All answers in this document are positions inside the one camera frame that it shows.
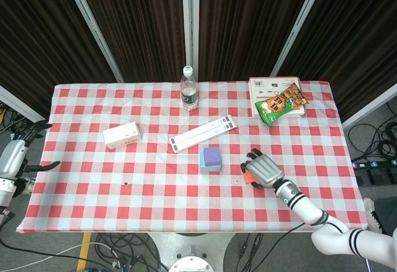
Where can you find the large blue foam cube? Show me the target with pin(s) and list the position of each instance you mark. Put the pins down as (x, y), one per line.
(204, 169)

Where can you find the purple foam cube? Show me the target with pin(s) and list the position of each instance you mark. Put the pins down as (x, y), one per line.
(211, 157)

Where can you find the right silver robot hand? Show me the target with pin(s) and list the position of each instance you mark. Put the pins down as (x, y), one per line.
(266, 169)

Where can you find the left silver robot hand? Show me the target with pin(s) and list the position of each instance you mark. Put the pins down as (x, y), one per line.
(12, 157)

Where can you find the flat white cardboard box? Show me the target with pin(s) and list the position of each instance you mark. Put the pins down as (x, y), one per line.
(260, 90)

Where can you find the dark brown curtain panel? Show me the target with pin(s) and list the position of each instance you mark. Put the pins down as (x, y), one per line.
(356, 36)
(37, 36)
(242, 20)
(139, 20)

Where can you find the white folding laptop stand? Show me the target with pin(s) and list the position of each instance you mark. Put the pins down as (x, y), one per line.
(198, 135)

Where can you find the green snack bag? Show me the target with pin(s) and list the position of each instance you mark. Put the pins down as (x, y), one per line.
(276, 107)

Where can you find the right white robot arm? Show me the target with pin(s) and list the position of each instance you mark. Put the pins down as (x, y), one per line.
(310, 210)

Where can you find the small orange foam cube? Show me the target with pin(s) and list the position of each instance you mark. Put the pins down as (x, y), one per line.
(248, 178)

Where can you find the clear plastic water bottle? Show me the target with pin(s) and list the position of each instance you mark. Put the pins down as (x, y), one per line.
(189, 98)

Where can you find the small white carton box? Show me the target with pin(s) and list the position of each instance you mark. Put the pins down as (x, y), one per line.
(121, 137)

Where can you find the white sneaker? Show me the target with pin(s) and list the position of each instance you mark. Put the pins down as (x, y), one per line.
(370, 213)

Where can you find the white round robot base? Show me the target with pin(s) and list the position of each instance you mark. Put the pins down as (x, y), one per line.
(192, 247)

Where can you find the white metal frame post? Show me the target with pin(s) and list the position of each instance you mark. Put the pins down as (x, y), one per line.
(190, 20)
(300, 20)
(94, 29)

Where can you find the white metal frame bar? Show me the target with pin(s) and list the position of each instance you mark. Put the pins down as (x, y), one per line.
(21, 106)
(372, 106)

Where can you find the red white checkered tablecloth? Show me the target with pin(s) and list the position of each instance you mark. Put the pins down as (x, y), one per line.
(124, 210)

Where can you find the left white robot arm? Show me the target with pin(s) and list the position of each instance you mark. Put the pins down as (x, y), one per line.
(6, 191)

